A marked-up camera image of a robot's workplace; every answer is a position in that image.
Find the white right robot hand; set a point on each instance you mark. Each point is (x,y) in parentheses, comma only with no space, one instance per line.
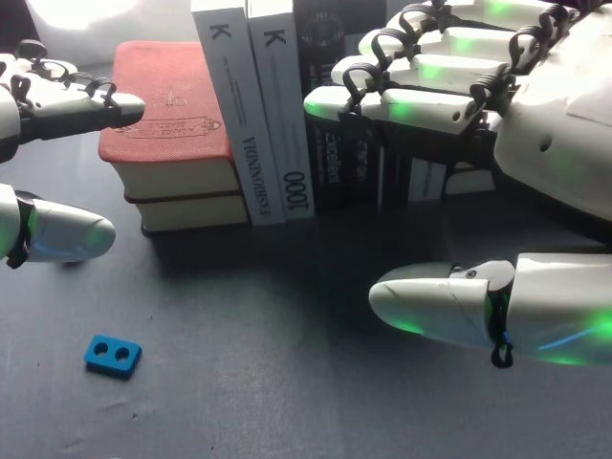
(550,119)

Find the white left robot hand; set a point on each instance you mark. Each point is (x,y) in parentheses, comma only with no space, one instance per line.
(57,102)

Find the red cover hardback book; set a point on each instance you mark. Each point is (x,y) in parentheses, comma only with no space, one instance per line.
(162,110)

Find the dark red cover thick book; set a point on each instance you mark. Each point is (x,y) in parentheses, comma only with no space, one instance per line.
(191,212)

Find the white FASHIONINDIA book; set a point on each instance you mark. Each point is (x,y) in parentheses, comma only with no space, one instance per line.
(239,119)

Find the black Excellent book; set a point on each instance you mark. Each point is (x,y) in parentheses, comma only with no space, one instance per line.
(330,162)

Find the white 1000 book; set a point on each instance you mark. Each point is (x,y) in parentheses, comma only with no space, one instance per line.
(287,124)

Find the blue two-hole block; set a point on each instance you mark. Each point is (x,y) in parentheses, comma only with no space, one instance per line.
(112,356)

